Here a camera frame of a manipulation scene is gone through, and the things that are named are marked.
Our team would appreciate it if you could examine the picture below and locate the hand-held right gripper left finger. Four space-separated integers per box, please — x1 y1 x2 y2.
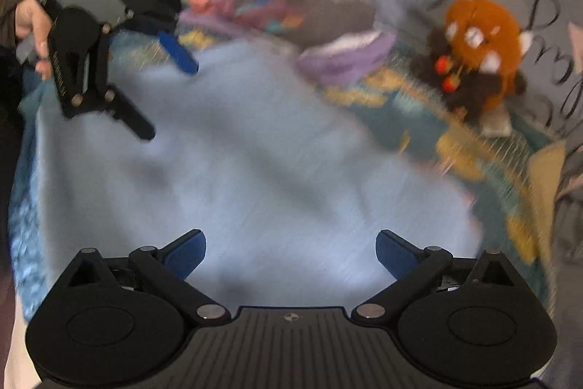
58 229 231 323

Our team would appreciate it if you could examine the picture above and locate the red panda plush toy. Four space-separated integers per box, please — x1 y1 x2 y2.
410 0 533 125

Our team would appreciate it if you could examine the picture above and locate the person's left hand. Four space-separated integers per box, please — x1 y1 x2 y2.
13 0 55 81

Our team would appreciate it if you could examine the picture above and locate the blue floral quilted mat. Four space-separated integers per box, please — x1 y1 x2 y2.
9 29 570 321

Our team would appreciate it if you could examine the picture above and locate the blue pink fringed scarf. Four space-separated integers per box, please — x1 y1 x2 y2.
18 38 484 312

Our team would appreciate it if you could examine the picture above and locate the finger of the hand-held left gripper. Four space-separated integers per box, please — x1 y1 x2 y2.
102 85 156 142
116 0 200 76

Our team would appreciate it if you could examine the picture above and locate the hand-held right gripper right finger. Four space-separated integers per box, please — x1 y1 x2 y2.
352 229 524 323

